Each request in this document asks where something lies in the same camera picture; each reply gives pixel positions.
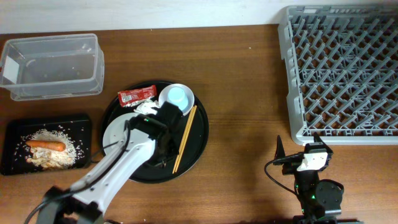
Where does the round black tray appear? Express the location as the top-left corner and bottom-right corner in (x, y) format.
(101, 98), (209, 184)

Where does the pile of rice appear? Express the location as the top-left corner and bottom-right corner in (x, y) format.
(13, 122), (88, 171)

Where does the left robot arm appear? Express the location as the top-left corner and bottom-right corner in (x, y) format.
(25, 102), (183, 223)

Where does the white tissue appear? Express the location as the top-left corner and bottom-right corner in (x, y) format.
(134, 99), (160, 115)

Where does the light blue cup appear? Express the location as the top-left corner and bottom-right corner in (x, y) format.
(167, 87), (188, 111)

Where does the white plate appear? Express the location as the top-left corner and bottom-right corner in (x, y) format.
(103, 113), (142, 156)

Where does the black rectangular tray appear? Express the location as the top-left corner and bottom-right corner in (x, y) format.
(1, 114), (91, 175)

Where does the grey dishwasher rack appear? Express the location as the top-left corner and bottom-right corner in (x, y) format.
(278, 4), (397, 145)

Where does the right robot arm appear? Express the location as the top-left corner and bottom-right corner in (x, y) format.
(272, 134), (344, 223)

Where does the white bowl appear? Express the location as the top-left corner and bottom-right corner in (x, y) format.
(158, 83), (195, 116)

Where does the clear plastic bin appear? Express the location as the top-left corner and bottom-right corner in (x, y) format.
(1, 34), (104, 101)

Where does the red snack wrapper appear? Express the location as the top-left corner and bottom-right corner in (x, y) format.
(118, 85), (157, 107)

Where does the orange carrot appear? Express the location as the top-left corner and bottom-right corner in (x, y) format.
(26, 140), (66, 152)

